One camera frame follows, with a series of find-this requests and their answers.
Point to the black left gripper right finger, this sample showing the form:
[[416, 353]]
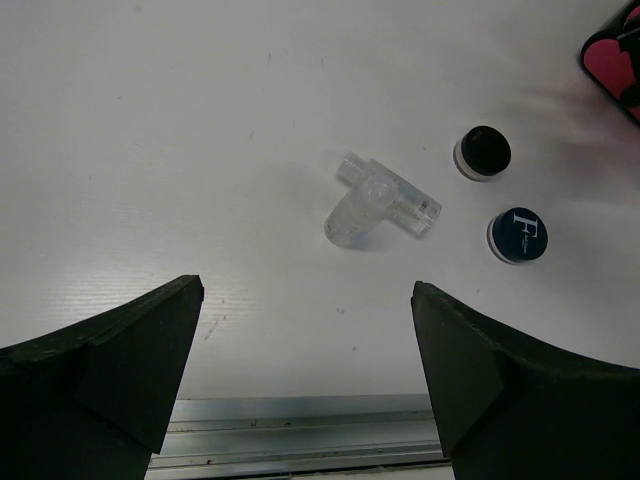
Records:
[[510, 406]]

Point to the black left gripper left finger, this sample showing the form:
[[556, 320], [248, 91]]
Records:
[[94, 400]]

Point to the navy round jar letter F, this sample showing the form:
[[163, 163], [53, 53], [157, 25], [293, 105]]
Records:
[[517, 236]]

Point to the black round compact jar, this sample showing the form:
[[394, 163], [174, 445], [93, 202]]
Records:
[[482, 154]]

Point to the clear lying bottle with barcode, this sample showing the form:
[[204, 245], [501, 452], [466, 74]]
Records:
[[414, 211]]

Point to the small clear upright bottle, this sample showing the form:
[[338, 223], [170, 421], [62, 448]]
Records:
[[361, 210]]

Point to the black drawer cabinet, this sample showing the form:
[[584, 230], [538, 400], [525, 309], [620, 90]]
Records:
[[624, 27]]

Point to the aluminium table edge rail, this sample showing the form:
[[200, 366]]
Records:
[[277, 438]]

